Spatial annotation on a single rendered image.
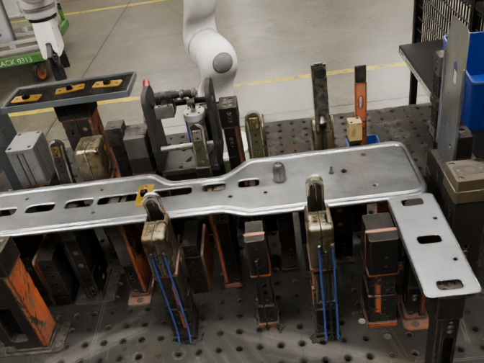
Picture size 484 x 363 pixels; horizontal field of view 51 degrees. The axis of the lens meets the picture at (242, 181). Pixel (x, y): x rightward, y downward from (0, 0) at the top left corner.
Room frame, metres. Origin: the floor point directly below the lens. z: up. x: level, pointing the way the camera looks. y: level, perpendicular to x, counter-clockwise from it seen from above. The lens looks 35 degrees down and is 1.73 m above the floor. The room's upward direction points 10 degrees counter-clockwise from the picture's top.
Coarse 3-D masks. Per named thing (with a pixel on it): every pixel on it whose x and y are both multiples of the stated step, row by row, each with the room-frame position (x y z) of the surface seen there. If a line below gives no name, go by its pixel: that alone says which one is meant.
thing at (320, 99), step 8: (312, 64) 1.16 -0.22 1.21; (320, 64) 1.16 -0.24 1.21; (312, 72) 1.15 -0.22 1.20; (320, 72) 1.12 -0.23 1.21; (312, 80) 1.15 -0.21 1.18; (320, 80) 1.15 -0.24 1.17; (312, 88) 1.16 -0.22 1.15; (320, 88) 1.15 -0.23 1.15; (320, 96) 1.15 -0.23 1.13; (320, 104) 1.14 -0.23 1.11; (320, 112) 1.14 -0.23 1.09; (328, 112) 1.13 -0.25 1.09; (328, 120) 1.13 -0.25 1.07; (328, 128) 1.12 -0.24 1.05
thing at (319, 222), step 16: (304, 208) 0.83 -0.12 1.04; (320, 224) 0.77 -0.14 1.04; (320, 240) 0.76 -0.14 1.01; (320, 256) 0.75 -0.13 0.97; (320, 272) 0.75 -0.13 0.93; (320, 288) 0.77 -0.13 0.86; (320, 304) 0.77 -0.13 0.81; (336, 304) 0.75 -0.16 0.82; (320, 320) 0.76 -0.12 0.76; (336, 320) 0.75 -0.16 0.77; (320, 336) 0.76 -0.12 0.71; (336, 336) 0.75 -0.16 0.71
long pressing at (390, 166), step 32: (256, 160) 1.11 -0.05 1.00; (288, 160) 1.08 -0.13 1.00; (320, 160) 1.06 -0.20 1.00; (352, 160) 1.03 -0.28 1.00; (384, 160) 1.01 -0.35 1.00; (0, 192) 1.17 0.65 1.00; (32, 192) 1.15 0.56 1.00; (64, 192) 1.12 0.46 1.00; (96, 192) 1.09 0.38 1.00; (128, 192) 1.07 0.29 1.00; (192, 192) 1.02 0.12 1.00; (224, 192) 1.00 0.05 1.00; (256, 192) 0.97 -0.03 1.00; (288, 192) 0.95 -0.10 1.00; (352, 192) 0.91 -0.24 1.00; (384, 192) 0.89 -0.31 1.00; (416, 192) 0.87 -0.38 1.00; (0, 224) 1.03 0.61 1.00; (32, 224) 1.01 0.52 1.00; (64, 224) 0.98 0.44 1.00; (96, 224) 0.96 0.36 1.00; (128, 224) 0.95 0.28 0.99
